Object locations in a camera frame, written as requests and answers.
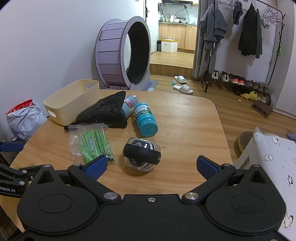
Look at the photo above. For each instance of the row of kitchen countertop ware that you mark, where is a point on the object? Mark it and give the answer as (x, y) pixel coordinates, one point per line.
(173, 19)

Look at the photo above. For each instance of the grey curtain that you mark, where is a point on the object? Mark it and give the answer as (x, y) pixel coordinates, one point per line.
(201, 60)

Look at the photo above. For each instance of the range hood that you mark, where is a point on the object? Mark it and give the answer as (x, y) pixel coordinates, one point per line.
(177, 2)

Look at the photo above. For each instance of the grey hanging clothes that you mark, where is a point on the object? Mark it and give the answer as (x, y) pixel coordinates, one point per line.
(214, 27)

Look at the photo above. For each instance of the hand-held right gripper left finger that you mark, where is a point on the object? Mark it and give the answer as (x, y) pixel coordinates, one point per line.
(96, 168)

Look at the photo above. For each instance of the cream plastic basket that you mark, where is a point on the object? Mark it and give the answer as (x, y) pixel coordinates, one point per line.
(69, 102)

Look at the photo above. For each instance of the white wardrobe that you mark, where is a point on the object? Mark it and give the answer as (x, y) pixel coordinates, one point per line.
(288, 92)

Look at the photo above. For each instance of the teal pill bottle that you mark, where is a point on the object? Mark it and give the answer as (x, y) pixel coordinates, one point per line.
(144, 120)

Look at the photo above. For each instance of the white foam box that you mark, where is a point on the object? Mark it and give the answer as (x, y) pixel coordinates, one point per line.
(168, 46)

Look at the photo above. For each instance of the round cardboard cat scratcher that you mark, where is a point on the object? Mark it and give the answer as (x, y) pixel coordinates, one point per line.
(244, 141)

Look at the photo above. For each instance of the green hanging toy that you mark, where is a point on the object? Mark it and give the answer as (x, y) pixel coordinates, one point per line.
(280, 50)

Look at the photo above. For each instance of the white furniture frame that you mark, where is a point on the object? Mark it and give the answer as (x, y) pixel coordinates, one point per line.
(247, 155)

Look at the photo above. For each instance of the dark small hanging garment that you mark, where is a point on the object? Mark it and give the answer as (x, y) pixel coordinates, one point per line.
(237, 14)

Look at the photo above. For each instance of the wooden kitchen cabinets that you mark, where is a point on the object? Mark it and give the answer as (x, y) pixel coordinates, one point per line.
(182, 34)

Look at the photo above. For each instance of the white slipper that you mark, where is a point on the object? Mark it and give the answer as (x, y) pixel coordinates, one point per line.
(183, 88)
(180, 79)

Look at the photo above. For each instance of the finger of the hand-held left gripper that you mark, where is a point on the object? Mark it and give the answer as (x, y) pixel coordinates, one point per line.
(30, 171)
(11, 147)

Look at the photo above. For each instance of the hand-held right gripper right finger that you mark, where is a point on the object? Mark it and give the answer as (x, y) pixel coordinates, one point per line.
(207, 168)

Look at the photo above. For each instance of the black clothes rack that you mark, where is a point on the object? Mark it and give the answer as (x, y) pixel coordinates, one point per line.
(276, 62)

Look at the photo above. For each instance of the clear black-banded gyro ball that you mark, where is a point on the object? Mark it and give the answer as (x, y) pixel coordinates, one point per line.
(141, 153)

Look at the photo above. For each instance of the black plastic bag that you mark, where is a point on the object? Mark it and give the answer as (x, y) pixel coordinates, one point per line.
(101, 111)

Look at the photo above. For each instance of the bunch of pink hangers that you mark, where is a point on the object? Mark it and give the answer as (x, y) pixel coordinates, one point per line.
(272, 15)
(231, 2)

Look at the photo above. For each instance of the white printed blanket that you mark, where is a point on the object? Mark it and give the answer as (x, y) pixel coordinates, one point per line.
(275, 162)

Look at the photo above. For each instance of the grey plastic bag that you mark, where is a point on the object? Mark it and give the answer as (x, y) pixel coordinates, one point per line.
(23, 120)

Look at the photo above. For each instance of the white hanging socks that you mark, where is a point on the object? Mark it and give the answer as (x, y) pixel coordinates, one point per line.
(266, 22)

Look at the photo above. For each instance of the zip bag of green packets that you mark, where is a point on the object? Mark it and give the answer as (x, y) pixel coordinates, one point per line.
(92, 141)

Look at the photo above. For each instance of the purple cat exercise wheel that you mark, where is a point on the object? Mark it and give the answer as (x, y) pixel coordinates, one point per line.
(111, 55)

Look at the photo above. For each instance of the black shoe rack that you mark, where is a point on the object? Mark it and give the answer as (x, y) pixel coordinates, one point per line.
(206, 81)

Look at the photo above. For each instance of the black hanging coat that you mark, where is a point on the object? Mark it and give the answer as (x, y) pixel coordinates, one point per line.
(248, 34)

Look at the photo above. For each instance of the row of shoes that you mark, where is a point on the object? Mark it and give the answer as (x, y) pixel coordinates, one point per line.
(233, 80)

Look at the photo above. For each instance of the brown wedge cat scratcher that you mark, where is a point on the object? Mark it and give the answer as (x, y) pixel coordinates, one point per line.
(261, 109)

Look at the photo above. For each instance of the yellow duck plush toy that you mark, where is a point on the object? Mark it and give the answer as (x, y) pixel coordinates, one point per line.
(251, 96)

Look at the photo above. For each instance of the pale blue pink-label bottle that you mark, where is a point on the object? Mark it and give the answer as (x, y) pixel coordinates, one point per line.
(130, 102)

